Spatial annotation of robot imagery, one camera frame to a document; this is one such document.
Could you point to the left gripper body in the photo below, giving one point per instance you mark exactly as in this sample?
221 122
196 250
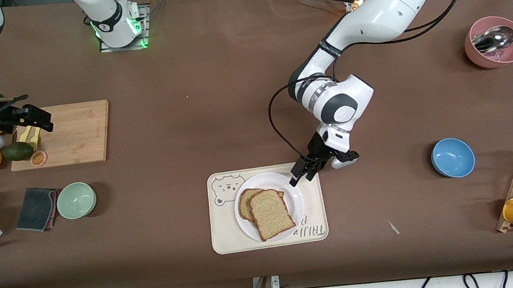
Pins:
317 151

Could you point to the white round plate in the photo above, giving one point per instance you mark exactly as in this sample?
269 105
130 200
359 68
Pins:
284 184

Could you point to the large square bread slice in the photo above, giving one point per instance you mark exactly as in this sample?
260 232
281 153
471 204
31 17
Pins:
271 214

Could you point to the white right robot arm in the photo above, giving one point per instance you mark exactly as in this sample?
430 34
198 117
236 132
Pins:
115 20

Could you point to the yellow plastic fork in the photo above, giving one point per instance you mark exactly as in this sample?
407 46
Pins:
35 138

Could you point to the dark green avocado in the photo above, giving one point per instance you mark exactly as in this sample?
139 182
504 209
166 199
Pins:
19 152

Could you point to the orange slice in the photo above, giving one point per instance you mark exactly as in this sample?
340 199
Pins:
39 159

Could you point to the wooden cutting board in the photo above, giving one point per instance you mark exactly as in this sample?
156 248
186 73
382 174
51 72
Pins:
72 156

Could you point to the round-topped bread slice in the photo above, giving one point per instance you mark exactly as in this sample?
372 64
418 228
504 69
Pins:
244 205

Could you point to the grey and pink folded cloth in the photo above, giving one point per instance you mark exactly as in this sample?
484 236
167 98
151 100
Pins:
34 210

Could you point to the pale green bowl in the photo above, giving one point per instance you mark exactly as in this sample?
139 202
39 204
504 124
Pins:
76 201

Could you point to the cream tray with bear print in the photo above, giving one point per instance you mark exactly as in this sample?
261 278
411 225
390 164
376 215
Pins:
225 233

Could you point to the small white paper scrap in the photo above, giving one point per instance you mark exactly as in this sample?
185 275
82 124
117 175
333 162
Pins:
393 227

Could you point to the blue bowl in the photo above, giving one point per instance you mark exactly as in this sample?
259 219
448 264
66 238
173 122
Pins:
453 157

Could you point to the pink bowl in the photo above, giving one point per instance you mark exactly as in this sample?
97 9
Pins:
479 58

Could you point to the large metal spoon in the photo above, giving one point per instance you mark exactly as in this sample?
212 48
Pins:
493 39

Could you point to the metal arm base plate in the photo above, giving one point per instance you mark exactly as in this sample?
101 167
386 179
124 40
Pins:
144 17

